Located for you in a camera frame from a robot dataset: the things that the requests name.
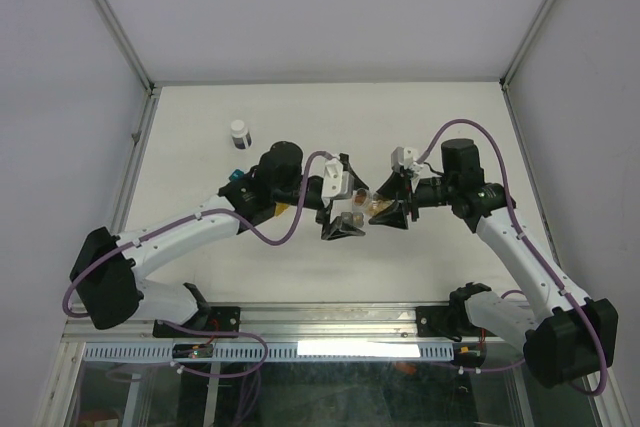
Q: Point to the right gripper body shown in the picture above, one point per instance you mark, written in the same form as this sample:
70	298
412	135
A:
428	192

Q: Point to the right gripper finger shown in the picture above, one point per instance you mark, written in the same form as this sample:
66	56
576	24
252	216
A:
392	188
394	216

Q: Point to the grey pill box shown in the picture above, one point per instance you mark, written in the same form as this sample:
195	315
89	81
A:
355	219

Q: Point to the aluminium frame post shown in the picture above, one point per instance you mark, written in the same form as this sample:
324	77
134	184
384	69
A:
541	14
122	41

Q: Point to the white cap pill bottle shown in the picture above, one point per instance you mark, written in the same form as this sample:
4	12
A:
240	134

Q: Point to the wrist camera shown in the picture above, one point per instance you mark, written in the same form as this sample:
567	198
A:
406	159
337	182

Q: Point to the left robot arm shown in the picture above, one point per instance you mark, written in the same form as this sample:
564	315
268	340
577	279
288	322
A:
111	272

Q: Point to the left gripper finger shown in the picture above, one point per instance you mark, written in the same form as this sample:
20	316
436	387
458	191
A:
336	230
354	180

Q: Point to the yellow pill box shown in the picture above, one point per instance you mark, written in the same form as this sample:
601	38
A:
280	208

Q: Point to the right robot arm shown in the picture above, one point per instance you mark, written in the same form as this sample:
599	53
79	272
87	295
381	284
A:
563	334

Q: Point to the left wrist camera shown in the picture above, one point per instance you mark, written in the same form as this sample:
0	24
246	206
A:
337	182

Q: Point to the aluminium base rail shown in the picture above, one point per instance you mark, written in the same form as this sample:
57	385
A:
273	322

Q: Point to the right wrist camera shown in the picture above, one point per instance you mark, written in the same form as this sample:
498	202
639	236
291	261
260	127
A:
406	159

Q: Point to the clear bottle with orange pills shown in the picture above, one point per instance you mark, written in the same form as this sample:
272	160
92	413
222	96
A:
374	206

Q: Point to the left aluminium frame post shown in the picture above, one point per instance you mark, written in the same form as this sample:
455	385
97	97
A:
122	41

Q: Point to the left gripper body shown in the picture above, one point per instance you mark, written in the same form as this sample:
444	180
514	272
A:
324	213

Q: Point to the right aluminium frame post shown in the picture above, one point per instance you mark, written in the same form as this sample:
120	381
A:
541	14

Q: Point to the white slotted cable duct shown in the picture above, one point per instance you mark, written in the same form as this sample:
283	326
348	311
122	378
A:
253	352

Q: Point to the blue pill box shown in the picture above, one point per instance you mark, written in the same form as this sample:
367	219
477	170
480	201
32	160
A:
236	175

